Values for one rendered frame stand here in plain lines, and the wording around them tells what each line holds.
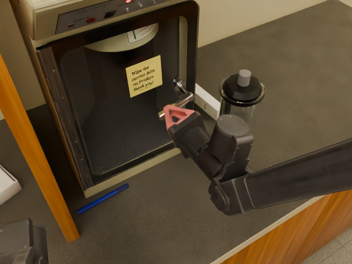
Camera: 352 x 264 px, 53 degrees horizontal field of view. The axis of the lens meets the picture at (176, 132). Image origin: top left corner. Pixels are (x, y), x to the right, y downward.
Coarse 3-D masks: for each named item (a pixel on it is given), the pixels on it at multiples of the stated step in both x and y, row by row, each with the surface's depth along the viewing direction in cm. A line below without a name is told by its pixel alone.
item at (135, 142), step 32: (192, 0) 66; (96, 32) 59; (128, 32) 63; (160, 32) 66; (192, 32) 71; (64, 64) 60; (96, 64) 63; (128, 64) 67; (192, 64) 77; (96, 96) 68; (128, 96) 72; (160, 96) 78; (96, 128) 74; (128, 128) 79; (160, 128) 85; (96, 160) 80; (128, 160) 86
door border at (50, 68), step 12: (48, 48) 56; (48, 60) 58; (48, 72) 59; (60, 84) 62; (60, 96) 63; (60, 108) 65; (60, 120) 67; (72, 120) 69; (72, 132) 70; (72, 144) 73; (72, 156) 74; (84, 156) 77; (84, 168) 79; (84, 180) 82
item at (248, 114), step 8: (224, 80) 85; (264, 88) 83; (224, 96) 82; (224, 104) 84; (232, 104) 81; (256, 104) 81; (224, 112) 86; (232, 112) 84; (240, 112) 83; (248, 112) 83; (256, 112) 86; (248, 120) 86
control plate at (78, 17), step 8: (112, 0) 48; (120, 0) 49; (136, 0) 52; (144, 0) 54; (152, 0) 56; (160, 0) 58; (88, 8) 47; (96, 8) 49; (104, 8) 50; (112, 8) 52; (120, 8) 53; (136, 8) 57; (64, 16) 47; (72, 16) 48; (80, 16) 49; (88, 16) 51; (96, 16) 52; (104, 16) 54; (112, 16) 56; (64, 24) 50; (80, 24) 53; (88, 24) 55; (56, 32) 52
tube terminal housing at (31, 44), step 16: (16, 0) 50; (176, 0) 65; (16, 16) 59; (128, 16) 62; (64, 32) 57; (32, 48) 57; (32, 64) 69; (48, 96) 67; (64, 144) 79; (160, 160) 96; (128, 176) 93; (96, 192) 90
